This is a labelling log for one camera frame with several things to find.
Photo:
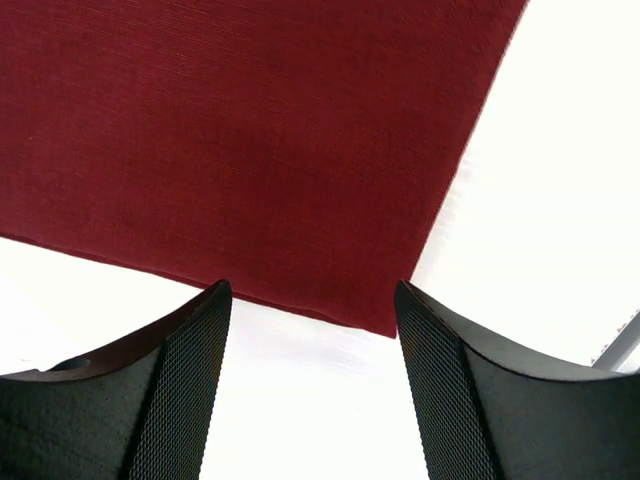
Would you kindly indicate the aluminium right side rail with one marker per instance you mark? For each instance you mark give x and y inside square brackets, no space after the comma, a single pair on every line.
[622,354]

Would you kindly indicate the dark red cloth napkin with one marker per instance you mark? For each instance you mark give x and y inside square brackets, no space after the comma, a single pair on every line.
[299,149]

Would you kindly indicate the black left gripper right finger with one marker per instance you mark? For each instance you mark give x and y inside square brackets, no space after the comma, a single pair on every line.
[488,407]

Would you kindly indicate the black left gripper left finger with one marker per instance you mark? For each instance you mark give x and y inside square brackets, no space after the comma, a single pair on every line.
[137,408]

